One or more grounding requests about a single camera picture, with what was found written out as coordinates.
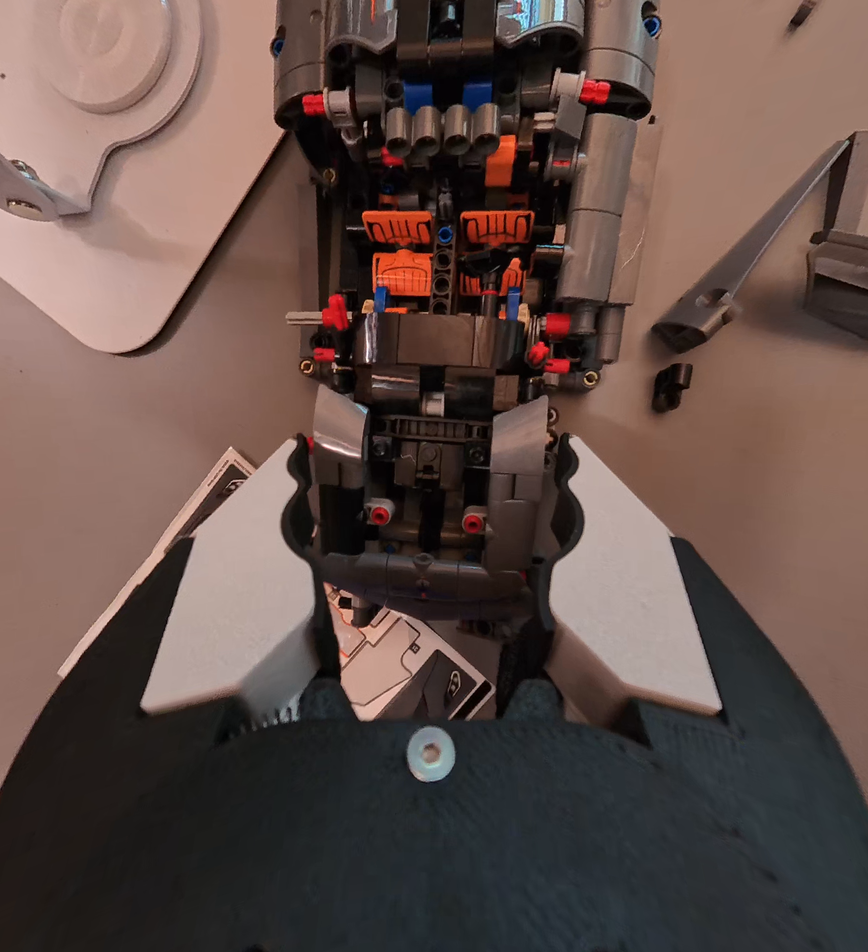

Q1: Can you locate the grey triangular panel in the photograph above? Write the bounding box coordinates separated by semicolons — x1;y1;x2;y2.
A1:
651;130;868;354

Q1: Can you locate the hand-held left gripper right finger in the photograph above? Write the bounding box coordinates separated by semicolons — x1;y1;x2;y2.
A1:
544;431;725;727

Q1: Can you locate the small black connector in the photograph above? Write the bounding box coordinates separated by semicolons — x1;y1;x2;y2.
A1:
652;362;695;412

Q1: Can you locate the white book stand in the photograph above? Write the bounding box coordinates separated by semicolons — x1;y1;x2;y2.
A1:
0;0;288;356

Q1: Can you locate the toy car model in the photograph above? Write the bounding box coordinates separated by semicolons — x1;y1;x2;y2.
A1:
270;0;662;641

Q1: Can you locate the sticker sheet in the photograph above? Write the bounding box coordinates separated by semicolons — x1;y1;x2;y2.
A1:
58;446;496;722

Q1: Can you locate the grey beam sub-assembly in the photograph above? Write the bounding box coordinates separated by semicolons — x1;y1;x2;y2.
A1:
802;227;868;343

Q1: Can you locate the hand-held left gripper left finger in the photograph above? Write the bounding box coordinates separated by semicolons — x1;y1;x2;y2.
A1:
140;433;340;727

